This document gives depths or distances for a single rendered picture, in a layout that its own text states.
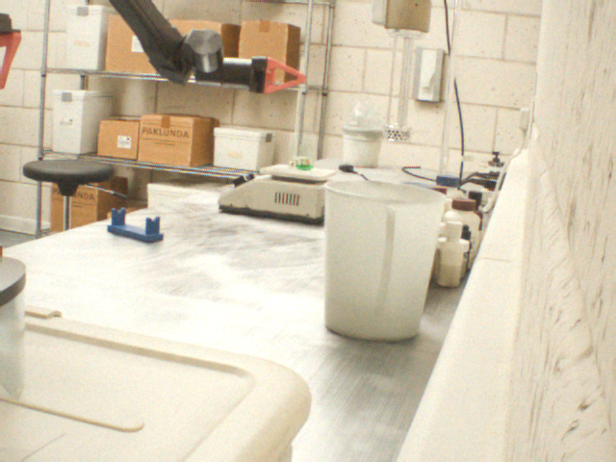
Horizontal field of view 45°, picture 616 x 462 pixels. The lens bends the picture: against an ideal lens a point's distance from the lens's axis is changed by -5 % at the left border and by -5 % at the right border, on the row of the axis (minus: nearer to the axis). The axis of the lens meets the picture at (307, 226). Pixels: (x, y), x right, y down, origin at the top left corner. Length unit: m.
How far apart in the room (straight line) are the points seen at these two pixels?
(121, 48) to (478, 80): 1.75
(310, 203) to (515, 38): 2.50
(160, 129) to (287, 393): 3.50
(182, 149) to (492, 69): 1.53
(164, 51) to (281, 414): 1.20
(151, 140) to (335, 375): 3.15
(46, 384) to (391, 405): 0.40
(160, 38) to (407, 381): 0.90
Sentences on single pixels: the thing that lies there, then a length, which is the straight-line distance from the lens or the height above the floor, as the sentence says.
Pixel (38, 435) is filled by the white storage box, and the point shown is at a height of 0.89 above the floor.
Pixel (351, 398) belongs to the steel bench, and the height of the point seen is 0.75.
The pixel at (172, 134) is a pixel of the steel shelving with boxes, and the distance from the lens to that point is 3.73.
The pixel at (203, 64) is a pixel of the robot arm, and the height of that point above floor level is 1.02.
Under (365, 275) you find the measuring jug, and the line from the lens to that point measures 0.77.
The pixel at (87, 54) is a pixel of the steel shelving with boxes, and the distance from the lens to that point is 4.07.
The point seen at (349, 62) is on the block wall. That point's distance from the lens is 3.86.
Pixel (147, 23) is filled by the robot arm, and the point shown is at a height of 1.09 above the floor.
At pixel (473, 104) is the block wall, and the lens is 3.77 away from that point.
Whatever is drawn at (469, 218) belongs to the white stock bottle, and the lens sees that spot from 1.17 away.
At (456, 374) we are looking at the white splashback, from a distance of 0.43.
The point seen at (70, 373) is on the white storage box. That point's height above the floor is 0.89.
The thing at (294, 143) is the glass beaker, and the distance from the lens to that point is 1.44.
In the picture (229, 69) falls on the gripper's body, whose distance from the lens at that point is 1.44.
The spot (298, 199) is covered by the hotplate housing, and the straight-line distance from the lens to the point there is 1.41.
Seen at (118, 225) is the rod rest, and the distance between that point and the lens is 1.23.
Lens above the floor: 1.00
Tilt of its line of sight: 11 degrees down
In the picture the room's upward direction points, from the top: 5 degrees clockwise
